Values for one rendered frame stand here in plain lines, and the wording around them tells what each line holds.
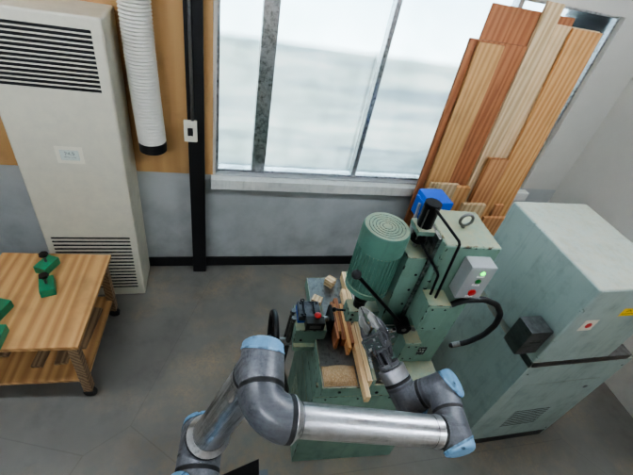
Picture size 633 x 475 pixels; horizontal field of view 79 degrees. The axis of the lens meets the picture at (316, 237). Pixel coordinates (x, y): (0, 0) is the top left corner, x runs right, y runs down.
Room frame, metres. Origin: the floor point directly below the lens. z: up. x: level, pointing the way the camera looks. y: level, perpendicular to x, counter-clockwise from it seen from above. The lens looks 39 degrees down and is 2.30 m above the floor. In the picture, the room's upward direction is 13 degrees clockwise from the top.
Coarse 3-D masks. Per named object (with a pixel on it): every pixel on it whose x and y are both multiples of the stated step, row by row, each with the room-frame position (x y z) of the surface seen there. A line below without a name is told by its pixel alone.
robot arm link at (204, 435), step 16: (256, 336) 0.61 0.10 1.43; (272, 336) 0.63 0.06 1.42; (256, 352) 0.56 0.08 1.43; (272, 352) 0.57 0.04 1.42; (240, 368) 0.54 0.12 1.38; (256, 368) 0.52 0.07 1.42; (272, 368) 0.53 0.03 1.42; (224, 384) 0.57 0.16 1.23; (240, 384) 0.49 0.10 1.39; (224, 400) 0.53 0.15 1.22; (192, 416) 0.62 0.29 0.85; (208, 416) 0.54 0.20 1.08; (224, 416) 0.51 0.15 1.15; (240, 416) 0.52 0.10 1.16; (192, 432) 0.55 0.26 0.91; (208, 432) 0.52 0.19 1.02; (224, 432) 0.51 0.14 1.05; (192, 448) 0.51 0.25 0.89; (208, 448) 0.51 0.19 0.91; (224, 448) 0.54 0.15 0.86; (176, 464) 0.48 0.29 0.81
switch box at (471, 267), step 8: (472, 256) 1.10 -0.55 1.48; (480, 256) 1.11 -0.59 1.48; (464, 264) 1.08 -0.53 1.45; (472, 264) 1.05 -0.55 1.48; (480, 264) 1.06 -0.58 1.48; (488, 264) 1.07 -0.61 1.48; (456, 272) 1.09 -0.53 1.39; (464, 272) 1.06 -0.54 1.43; (472, 272) 1.04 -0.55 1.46; (488, 272) 1.05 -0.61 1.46; (456, 280) 1.07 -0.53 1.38; (464, 280) 1.04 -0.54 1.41; (472, 280) 1.04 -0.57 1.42; (488, 280) 1.06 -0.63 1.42; (456, 288) 1.05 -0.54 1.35; (464, 288) 1.04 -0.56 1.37; (472, 288) 1.05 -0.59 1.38; (480, 288) 1.06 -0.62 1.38; (456, 296) 1.04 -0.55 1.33; (472, 296) 1.05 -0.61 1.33
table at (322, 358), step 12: (312, 288) 1.32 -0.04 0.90; (324, 288) 1.34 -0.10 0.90; (336, 288) 1.36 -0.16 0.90; (324, 300) 1.27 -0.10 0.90; (324, 312) 1.19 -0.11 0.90; (300, 348) 1.00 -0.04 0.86; (312, 348) 1.01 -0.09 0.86; (324, 348) 1.00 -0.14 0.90; (336, 348) 1.01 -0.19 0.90; (324, 360) 0.94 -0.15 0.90; (336, 360) 0.95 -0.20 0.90; (348, 360) 0.96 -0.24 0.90
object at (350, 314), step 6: (348, 300) 1.14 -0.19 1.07; (348, 306) 1.11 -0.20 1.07; (366, 306) 1.13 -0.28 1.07; (372, 306) 1.14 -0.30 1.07; (348, 312) 1.08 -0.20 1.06; (354, 312) 1.09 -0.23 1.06; (372, 312) 1.11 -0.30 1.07; (378, 312) 1.12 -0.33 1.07; (348, 318) 1.08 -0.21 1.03; (354, 318) 1.09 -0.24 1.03; (366, 318) 1.11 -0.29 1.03
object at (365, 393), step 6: (342, 294) 1.29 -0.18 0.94; (342, 300) 1.27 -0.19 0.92; (354, 330) 1.10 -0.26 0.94; (354, 336) 1.06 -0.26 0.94; (354, 342) 1.03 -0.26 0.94; (354, 348) 1.01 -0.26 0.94; (354, 354) 0.99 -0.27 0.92; (360, 354) 0.98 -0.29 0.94; (354, 360) 0.97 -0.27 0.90; (360, 360) 0.95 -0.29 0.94; (360, 366) 0.92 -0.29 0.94; (360, 372) 0.90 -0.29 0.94; (360, 378) 0.88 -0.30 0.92; (360, 384) 0.86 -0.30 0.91; (366, 384) 0.85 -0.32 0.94; (366, 390) 0.82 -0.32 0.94; (366, 396) 0.80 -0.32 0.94
